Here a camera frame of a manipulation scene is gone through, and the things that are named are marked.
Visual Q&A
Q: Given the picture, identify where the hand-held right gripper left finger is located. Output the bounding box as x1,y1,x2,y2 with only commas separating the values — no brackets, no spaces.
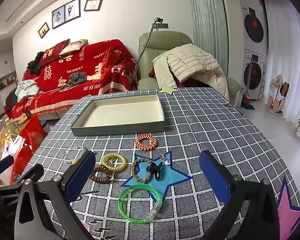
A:
14,151,96,240

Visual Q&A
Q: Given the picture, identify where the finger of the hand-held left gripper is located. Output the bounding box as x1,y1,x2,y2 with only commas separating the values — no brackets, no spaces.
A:
0,164,44,198
0,155,15,174

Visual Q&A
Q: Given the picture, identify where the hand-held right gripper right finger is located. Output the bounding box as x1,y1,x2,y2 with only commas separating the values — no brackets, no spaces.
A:
199,151,280,240

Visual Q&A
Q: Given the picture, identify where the brown coil hair tie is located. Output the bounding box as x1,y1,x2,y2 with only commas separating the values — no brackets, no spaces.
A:
89,164,113,184

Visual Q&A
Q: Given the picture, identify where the clear bead bracelet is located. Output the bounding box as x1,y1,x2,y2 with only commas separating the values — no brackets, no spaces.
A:
61,146,94,164

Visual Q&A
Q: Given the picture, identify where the yellow coil hair tie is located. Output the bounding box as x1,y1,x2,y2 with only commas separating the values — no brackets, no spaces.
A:
101,154,127,170

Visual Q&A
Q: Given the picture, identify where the silver charm chain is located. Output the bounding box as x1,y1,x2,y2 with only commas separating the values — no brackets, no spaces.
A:
159,153,172,167

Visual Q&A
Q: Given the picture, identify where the green translucent bangle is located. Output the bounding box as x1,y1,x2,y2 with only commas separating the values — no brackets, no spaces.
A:
118,184,163,223

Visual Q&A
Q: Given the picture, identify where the braided rope bracelet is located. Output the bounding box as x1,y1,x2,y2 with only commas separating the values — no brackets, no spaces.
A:
132,158,155,182

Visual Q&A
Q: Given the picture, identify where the black hair claw clip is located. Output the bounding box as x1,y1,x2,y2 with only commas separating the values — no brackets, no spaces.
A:
146,160,164,182

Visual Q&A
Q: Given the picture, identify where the grey tray with cream lining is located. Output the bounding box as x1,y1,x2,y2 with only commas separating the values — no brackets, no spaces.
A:
70,93,165,137

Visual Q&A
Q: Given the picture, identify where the orange coil hair tie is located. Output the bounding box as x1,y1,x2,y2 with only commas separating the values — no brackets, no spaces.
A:
135,134,159,152

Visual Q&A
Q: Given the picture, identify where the red gift bag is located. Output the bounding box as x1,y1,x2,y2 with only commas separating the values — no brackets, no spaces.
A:
19,122,48,153

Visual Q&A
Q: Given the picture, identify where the blue star patch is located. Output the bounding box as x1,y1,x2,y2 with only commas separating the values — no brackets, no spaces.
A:
121,151,192,200

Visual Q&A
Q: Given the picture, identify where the grey checkered tablecloth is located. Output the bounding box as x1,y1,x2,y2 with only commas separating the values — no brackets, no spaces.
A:
34,87,300,240

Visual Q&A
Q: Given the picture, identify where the light patterned clothes pile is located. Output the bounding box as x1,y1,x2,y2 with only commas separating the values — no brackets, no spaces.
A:
15,79,40,103

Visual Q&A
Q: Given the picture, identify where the pink star patch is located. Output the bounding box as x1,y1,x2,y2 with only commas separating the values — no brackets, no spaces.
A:
277,177,300,240

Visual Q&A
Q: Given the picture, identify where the red broom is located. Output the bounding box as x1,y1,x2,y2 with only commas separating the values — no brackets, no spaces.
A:
241,55,255,110

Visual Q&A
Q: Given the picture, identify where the grey crumpled garment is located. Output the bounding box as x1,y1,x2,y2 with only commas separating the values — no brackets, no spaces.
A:
66,72,87,87

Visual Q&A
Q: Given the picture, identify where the yellow-green star patch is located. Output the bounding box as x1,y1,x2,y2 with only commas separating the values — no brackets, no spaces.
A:
158,86,179,95

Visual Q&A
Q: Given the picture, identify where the slipper rack with slippers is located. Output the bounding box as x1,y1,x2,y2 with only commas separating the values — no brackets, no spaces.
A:
266,74,289,117

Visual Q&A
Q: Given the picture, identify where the black crumpled garment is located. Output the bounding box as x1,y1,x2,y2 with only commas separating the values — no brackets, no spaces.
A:
27,51,45,74

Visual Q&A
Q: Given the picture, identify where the white washing machine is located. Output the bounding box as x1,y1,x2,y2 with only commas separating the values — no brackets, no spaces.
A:
244,50,265,100

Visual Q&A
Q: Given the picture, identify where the red printed sofa blanket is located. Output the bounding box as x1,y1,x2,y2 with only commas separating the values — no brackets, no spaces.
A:
11,39,140,120

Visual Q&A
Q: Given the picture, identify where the red printed cushion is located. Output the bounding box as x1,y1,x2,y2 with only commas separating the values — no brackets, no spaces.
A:
37,39,70,68

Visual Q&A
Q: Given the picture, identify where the cream quilted down jacket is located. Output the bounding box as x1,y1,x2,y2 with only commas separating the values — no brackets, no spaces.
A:
152,43,230,100

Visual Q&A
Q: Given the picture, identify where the figure print pillow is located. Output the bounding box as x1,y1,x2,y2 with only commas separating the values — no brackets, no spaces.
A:
59,39,88,55

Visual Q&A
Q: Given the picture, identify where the small black framed photo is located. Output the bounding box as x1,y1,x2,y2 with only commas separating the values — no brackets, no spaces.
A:
38,22,49,39

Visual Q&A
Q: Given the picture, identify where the white sheer curtain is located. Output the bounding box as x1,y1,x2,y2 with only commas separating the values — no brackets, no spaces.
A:
262,0,300,125

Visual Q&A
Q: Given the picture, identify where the green armchair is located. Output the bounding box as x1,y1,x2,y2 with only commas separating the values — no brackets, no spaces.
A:
138,31,240,105

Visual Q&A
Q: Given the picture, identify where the white stacked dryer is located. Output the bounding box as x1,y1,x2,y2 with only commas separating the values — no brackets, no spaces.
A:
242,6,265,49

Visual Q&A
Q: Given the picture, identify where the large black framed photo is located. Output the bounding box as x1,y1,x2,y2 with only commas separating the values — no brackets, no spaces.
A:
65,0,80,21
52,5,65,29

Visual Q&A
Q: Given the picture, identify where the black framed certificate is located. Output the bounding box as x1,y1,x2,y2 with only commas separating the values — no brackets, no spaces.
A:
84,0,102,12

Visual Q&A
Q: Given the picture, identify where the landscape wall picture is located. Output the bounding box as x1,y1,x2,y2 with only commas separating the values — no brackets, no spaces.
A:
0,71,17,90

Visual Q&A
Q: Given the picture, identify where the gooseneck camera stand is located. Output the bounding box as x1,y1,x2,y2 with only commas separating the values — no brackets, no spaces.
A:
134,17,169,90

